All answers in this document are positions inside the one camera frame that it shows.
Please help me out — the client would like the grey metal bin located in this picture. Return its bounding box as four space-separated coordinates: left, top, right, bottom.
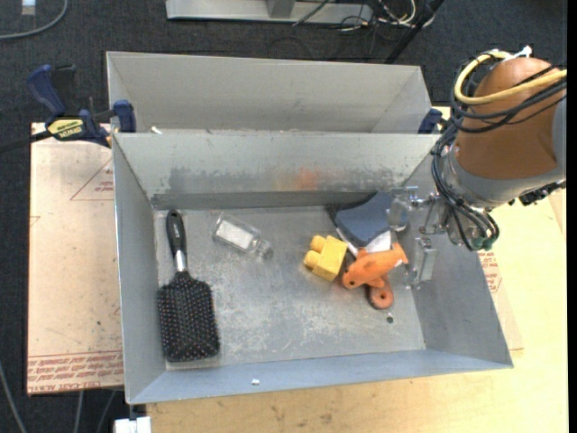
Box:
105 51 515 406

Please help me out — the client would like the brown cardboard board red print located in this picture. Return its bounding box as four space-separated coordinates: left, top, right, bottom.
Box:
26 122 525 397

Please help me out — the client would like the red-brown ring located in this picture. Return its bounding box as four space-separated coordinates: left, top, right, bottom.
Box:
366 283 395 311

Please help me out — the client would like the orange toy fish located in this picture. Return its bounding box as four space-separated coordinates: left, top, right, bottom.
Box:
340 242 409 290

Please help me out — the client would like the yellow toy building block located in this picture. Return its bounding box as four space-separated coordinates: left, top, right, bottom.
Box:
303 235 349 282

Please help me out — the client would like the clear glass bottle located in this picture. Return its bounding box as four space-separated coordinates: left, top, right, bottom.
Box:
211 213 274 260

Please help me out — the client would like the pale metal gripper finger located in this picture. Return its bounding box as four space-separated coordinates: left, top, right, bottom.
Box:
403 236 438 290
389 186 427 233

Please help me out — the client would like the blue-grey and white soft toy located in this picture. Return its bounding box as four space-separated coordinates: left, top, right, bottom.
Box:
334 190 398 257

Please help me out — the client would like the black hairbrush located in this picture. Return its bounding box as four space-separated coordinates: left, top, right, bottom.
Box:
156 208 222 364

